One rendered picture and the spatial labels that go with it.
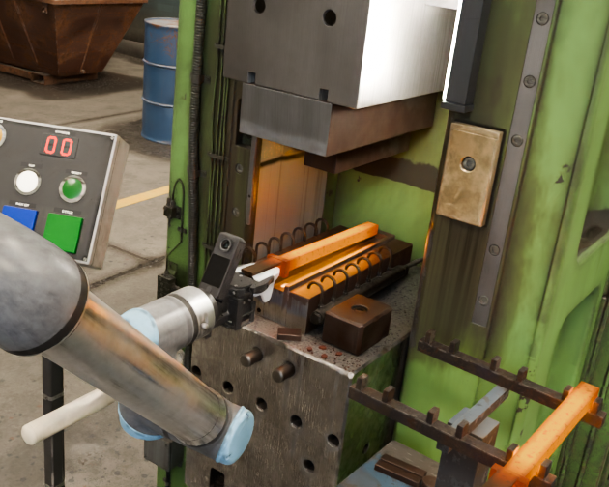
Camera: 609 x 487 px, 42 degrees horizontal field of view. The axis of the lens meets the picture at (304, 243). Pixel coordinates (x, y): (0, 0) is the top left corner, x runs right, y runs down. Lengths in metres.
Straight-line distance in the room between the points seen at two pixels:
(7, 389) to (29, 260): 2.29
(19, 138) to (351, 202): 0.79
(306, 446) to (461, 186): 0.57
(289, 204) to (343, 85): 0.53
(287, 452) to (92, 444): 1.27
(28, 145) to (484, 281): 0.98
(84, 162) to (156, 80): 4.46
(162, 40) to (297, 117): 4.69
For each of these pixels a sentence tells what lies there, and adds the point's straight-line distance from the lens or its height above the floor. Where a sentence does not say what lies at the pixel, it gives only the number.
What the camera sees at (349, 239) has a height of 1.04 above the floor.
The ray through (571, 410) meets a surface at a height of 1.03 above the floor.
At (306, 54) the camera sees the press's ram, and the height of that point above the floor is 1.44.
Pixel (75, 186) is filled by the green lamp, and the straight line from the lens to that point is 1.71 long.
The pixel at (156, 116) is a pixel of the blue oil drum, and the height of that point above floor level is 0.20.
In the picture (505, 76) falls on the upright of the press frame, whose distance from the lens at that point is 1.38.
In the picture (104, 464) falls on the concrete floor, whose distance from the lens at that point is 2.68.
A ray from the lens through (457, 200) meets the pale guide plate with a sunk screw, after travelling 1.43.
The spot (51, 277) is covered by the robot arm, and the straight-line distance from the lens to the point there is 0.81.
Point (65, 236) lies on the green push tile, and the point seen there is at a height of 1.01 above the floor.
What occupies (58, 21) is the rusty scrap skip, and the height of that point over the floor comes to 0.65.
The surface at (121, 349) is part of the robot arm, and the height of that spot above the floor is 1.17.
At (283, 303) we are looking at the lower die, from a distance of 1.54.
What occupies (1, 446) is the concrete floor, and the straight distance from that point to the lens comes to 2.80.
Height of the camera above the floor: 1.64
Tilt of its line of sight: 22 degrees down
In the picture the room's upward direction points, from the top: 6 degrees clockwise
